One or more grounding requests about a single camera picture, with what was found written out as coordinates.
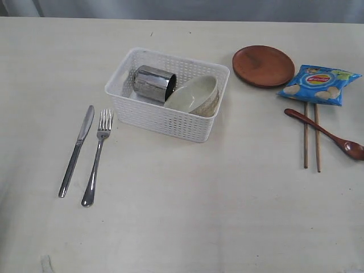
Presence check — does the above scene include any silver metal fork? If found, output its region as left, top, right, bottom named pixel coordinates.
left=81, top=109, right=114, bottom=207

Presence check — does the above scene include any silver table knife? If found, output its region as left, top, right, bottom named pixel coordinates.
left=58, top=105, right=94, bottom=198

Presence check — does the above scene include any brown wooden plate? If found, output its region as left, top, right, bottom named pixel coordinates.
left=232, top=45, right=295, bottom=88

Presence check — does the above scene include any blue chips bag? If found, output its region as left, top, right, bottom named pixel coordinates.
left=277, top=64, right=362, bottom=106

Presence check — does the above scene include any dark wooden spoon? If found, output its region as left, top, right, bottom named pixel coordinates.
left=284, top=108, right=364, bottom=161

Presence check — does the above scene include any speckled ceramic bowl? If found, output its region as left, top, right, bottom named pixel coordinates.
left=164, top=75, right=220, bottom=117

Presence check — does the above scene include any white perforated plastic basket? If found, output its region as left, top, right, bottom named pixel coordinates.
left=105, top=47, right=230, bottom=143

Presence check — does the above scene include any shiny steel cup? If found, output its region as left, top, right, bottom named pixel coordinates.
left=133, top=65, right=177, bottom=103

